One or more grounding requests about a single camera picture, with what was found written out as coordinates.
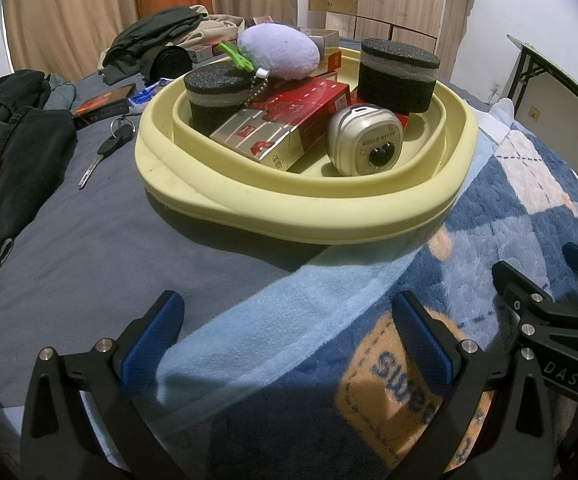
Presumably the blue snack packet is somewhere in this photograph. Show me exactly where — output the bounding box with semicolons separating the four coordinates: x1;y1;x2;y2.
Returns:
128;77;171;112

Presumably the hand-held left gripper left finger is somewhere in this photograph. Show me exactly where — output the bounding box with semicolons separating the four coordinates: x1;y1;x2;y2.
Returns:
19;290;190;480

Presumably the purple plush keychain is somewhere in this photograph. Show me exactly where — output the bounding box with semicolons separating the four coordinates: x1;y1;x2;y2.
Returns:
219;22;321;107

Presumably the beige garment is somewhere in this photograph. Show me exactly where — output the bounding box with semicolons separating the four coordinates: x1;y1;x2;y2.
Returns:
189;4;248;47

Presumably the blue plaid fleece blanket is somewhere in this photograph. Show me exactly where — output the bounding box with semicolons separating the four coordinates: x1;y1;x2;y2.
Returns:
154;95;578;480

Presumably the beige heart button gadget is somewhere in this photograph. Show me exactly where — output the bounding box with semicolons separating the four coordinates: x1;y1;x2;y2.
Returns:
326;105;406;177

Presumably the grey bed sheet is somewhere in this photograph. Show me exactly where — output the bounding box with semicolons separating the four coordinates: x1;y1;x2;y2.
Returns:
0;67;350;411

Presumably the small black sponge puck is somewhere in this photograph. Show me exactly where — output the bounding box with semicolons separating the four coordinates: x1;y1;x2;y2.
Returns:
184;62;256;137

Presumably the red gold cigarette pack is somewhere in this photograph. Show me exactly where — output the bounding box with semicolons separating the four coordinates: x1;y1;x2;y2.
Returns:
209;109;306;172

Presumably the dark box orange print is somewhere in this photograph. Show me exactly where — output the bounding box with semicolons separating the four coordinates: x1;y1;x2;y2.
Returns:
71;82;138;129

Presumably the black folding table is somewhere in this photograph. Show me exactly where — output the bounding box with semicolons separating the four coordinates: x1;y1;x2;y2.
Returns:
506;34;578;192

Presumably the black round speaker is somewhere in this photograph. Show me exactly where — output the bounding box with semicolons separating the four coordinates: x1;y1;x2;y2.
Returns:
154;45;193;79

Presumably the black headed key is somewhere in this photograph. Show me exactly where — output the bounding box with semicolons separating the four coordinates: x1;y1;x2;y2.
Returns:
78;115;134;191

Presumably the black jacket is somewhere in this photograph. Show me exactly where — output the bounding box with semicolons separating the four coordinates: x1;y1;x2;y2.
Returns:
0;70;78;262

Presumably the large black sponge puck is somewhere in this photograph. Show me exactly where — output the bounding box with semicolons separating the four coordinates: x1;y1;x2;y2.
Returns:
358;37;441;114

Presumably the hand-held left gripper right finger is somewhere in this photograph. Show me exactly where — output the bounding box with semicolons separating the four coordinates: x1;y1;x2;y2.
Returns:
389;290;555;480

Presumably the dark green jacket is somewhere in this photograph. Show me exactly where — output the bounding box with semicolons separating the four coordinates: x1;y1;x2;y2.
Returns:
100;6;205;86

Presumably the red silver cigarette pack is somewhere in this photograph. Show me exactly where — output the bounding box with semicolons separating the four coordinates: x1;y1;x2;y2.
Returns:
298;29;340;54

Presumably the yellow collapsible basin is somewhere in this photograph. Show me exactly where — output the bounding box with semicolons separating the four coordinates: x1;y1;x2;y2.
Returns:
135;47;479;246

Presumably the grey teal cloth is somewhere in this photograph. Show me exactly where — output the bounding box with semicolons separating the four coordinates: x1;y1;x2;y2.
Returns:
44;72;78;111

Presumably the dark red cigarette box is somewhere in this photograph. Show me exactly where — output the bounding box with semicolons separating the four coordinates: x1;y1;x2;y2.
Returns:
244;80;351;161

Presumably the beige curtain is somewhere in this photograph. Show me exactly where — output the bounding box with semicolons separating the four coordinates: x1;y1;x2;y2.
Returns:
1;0;300;86

